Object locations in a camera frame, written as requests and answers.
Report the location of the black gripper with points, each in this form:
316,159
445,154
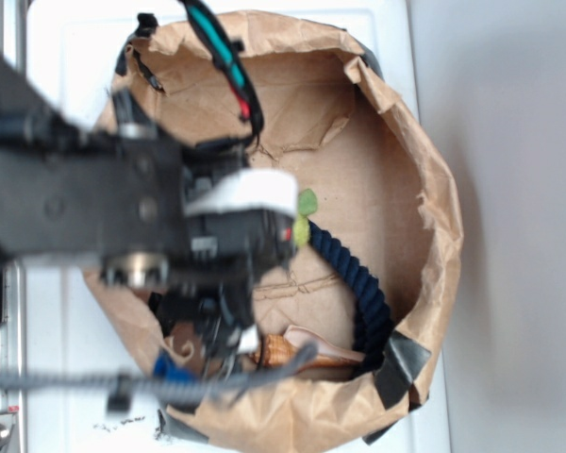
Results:
239,221

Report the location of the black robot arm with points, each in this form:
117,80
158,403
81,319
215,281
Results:
146,209

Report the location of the green plush toy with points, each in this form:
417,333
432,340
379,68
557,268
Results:
306,206

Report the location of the brown spiral seashell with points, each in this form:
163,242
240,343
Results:
276,350

